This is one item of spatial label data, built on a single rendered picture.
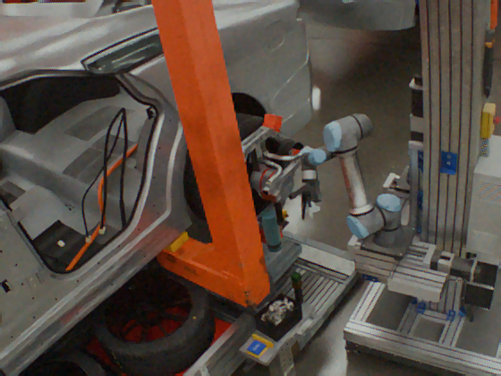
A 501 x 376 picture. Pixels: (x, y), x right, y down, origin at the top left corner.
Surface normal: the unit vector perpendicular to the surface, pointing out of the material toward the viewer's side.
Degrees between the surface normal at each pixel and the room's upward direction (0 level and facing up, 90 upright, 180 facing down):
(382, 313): 0
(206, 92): 90
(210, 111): 90
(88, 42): 37
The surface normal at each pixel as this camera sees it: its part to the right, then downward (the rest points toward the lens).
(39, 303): 0.78, 0.29
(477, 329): -0.17, -0.79
